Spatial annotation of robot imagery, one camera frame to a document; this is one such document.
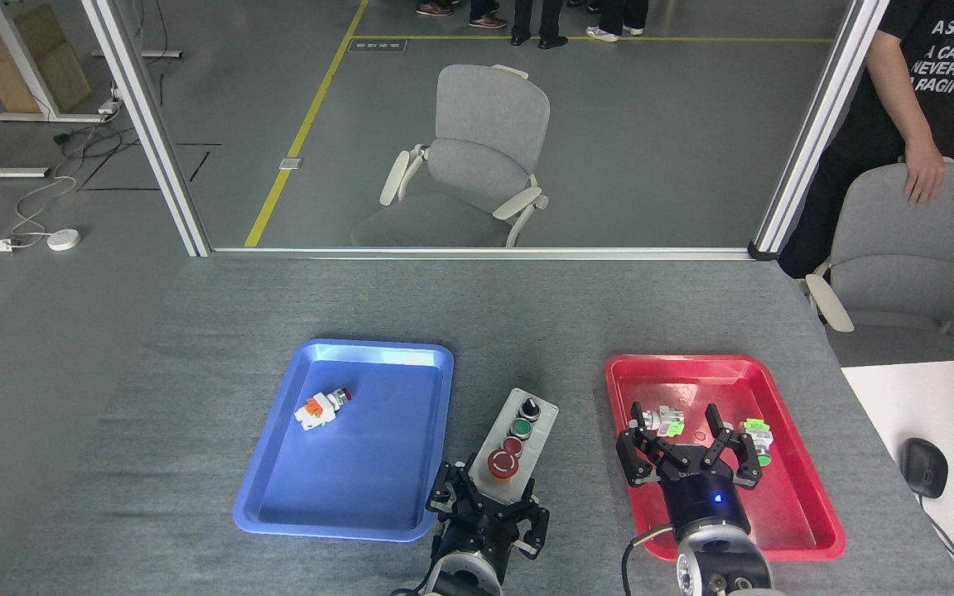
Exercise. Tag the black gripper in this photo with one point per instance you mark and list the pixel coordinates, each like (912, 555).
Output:
(705, 501)
(481, 534)

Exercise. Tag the white control box with buttons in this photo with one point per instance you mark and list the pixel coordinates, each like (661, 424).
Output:
(518, 439)

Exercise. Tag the wooden box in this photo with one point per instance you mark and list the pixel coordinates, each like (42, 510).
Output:
(46, 74)

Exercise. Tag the person's right hand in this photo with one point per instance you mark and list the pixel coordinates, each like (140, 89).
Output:
(924, 174)

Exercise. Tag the red plastic tray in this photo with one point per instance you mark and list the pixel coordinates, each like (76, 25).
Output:
(800, 505)

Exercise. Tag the blue plastic tray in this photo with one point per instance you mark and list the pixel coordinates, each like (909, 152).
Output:
(361, 472)

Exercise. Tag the black computer mouse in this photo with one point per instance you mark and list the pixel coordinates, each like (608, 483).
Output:
(922, 468)

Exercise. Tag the white side table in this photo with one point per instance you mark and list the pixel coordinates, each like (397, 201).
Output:
(924, 397)

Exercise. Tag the grey office chair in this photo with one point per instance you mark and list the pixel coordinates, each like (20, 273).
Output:
(908, 265)
(477, 157)

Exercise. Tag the silver floor plate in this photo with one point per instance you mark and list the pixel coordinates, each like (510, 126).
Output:
(291, 163)

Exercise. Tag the person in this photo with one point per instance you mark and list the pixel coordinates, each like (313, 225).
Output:
(485, 18)
(609, 25)
(941, 83)
(539, 25)

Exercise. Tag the dark floor label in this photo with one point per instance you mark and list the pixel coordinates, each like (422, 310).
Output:
(378, 45)

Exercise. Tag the white round floor device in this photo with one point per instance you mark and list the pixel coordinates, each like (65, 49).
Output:
(64, 240)

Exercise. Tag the black knob switch green base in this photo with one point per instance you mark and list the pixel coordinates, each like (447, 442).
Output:
(663, 420)

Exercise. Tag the green push button switch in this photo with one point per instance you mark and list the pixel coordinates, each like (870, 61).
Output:
(758, 434)

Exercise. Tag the red push button switch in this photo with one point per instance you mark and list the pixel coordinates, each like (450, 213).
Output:
(320, 408)

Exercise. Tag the silver aluminium rail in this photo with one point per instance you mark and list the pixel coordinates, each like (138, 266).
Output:
(477, 252)

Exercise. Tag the silver aluminium post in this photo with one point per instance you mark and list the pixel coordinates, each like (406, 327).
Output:
(150, 124)
(816, 124)

